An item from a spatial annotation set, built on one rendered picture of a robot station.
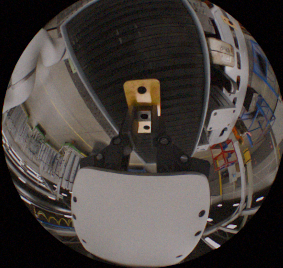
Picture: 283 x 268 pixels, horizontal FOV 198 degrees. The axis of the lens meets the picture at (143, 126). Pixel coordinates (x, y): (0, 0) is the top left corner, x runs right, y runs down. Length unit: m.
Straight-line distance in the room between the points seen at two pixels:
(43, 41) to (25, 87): 0.13
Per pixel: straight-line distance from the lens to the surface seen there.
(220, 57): 0.23
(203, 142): 0.49
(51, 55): 0.37
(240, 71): 0.43
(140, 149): 0.20
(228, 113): 0.27
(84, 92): 0.79
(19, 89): 0.32
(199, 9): 0.24
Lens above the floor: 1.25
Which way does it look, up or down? 41 degrees down
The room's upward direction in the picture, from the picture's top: 175 degrees counter-clockwise
